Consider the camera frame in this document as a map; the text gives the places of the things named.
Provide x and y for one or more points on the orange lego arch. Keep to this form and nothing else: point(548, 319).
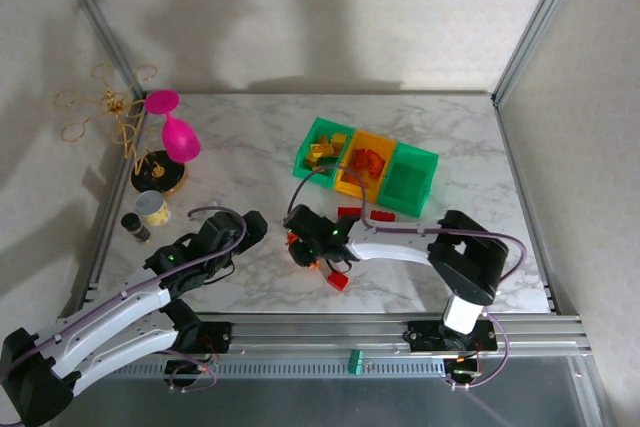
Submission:
point(375, 161)
point(351, 176)

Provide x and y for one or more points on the small orange lego piece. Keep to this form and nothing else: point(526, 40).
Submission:
point(358, 165)
point(357, 153)

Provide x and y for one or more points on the wide yellow lego plate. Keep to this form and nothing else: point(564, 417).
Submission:
point(322, 150)

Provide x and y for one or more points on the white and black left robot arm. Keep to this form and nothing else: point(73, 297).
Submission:
point(110, 312)

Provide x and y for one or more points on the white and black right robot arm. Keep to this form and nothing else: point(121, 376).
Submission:
point(390, 244)

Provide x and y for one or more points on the square red lego brick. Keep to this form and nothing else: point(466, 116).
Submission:
point(338, 280)

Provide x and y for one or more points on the long red lego brick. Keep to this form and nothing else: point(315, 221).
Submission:
point(351, 212)
point(382, 216)

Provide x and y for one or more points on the white and yellow tin can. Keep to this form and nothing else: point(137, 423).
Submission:
point(152, 209)

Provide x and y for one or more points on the green plastic bin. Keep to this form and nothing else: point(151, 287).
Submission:
point(407, 182)
point(300, 169)

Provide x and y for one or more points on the small dark bottle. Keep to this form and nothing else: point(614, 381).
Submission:
point(135, 228)

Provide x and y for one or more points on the yellow lego brick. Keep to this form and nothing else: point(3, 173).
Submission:
point(313, 162)
point(325, 139)
point(340, 140)

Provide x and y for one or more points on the yellow plastic bin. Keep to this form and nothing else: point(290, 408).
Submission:
point(387, 147)

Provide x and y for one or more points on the pink wine glass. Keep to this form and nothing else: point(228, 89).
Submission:
point(180, 139)

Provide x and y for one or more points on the green terminal connector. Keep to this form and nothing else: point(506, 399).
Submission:
point(359, 362)

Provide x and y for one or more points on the grey metal panel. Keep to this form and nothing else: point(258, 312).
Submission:
point(325, 404)

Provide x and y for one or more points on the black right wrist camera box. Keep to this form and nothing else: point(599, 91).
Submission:
point(305, 219)

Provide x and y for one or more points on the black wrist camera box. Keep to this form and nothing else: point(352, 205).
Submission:
point(215, 227)
point(305, 219)

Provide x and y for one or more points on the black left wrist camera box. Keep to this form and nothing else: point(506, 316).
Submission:
point(215, 227)

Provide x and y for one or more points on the aluminum mounting rail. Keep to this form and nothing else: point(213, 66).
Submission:
point(325, 332)

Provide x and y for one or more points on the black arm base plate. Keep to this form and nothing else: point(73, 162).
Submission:
point(425, 336)
point(220, 334)

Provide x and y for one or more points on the aluminum side rail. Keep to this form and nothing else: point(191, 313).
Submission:
point(525, 197)

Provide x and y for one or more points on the aluminum frame post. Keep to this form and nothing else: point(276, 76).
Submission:
point(97, 14)
point(536, 22)

